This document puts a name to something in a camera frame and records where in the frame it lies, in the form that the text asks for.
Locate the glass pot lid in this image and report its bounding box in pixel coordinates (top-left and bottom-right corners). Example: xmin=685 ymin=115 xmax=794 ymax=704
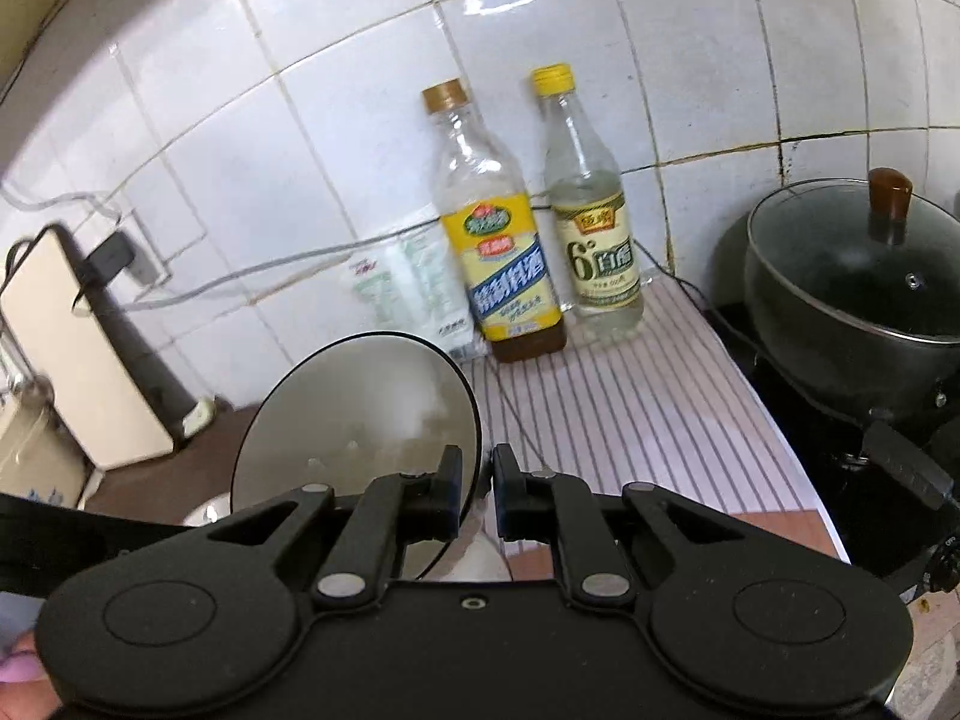
xmin=746 ymin=167 xmax=960 ymax=342

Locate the person's left hand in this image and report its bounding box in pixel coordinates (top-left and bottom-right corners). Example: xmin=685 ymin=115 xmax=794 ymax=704
xmin=0 ymin=626 xmax=59 ymax=720

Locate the white cutting board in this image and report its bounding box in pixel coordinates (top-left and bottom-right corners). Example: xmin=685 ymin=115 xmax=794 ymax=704
xmin=0 ymin=223 xmax=177 ymax=470

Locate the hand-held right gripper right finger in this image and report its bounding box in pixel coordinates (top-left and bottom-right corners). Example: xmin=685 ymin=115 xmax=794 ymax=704
xmin=493 ymin=442 xmax=820 ymax=608

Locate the striped patchwork table cover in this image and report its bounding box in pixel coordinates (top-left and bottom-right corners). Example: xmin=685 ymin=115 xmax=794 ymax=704
xmin=82 ymin=281 xmax=852 ymax=586

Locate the black power adapter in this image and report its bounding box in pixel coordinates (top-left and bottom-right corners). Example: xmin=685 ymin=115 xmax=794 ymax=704
xmin=79 ymin=231 xmax=140 ymax=286

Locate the white wall outlet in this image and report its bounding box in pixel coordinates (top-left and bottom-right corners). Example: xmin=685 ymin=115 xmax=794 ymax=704
xmin=112 ymin=229 xmax=170 ymax=286

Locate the yellow label cooking wine bottle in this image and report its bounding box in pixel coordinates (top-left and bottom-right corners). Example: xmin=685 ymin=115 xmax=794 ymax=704
xmin=421 ymin=79 xmax=569 ymax=365

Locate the clear vinegar bottle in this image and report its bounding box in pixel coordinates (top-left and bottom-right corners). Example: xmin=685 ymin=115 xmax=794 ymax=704
xmin=531 ymin=66 xmax=646 ymax=342

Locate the clear plastic bag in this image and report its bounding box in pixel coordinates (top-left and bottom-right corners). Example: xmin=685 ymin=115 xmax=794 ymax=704
xmin=337 ymin=229 xmax=488 ymax=361

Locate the black gas stove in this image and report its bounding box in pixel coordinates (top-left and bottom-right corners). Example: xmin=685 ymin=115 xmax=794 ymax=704
xmin=705 ymin=300 xmax=960 ymax=601

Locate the dark cooking pot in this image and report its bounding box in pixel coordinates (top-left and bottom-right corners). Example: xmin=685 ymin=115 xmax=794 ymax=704
xmin=745 ymin=240 xmax=960 ymax=421

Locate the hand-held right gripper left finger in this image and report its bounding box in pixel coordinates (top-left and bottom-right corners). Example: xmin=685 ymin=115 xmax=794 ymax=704
xmin=191 ymin=444 xmax=463 ymax=611

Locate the white plate with dark rim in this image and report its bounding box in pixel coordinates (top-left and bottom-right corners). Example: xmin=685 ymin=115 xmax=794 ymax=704
xmin=182 ymin=493 xmax=235 ymax=530

